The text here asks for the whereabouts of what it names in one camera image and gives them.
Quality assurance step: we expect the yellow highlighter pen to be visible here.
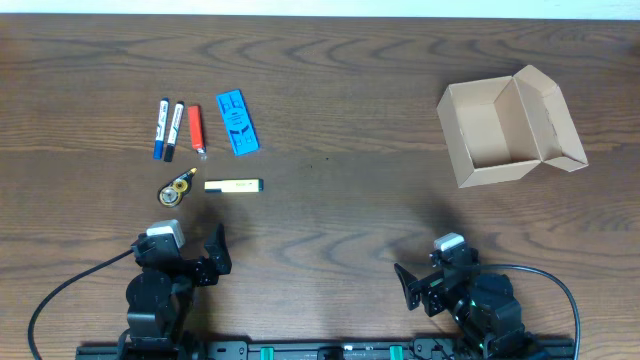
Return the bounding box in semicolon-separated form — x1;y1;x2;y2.
204;179;264;193

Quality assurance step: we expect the yellow correction tape dispenser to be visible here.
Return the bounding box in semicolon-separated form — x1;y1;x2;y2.
157;168;197;208

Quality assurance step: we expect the brown cardboard box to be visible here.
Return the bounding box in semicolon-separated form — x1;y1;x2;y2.
437;65;588;188

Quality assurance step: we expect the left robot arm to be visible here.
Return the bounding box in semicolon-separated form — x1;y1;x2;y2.
116;219;232;360

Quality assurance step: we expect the green clamp right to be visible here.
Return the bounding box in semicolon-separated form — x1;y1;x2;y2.
389;345;404;360

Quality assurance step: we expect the green clamp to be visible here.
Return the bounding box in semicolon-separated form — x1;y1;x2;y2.
260;347;275;360
389;345;404;360

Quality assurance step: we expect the black capped whiteboard marker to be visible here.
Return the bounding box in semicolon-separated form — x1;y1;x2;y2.
163;101;184;162

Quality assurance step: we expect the green clamp left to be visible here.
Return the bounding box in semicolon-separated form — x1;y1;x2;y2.
260;347;275;360

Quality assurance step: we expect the blue capped whiteboard marker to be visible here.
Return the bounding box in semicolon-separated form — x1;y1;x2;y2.
153;98;169;160

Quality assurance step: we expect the black aluminium mounting rail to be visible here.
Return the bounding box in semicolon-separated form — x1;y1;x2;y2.
74;338;576;360

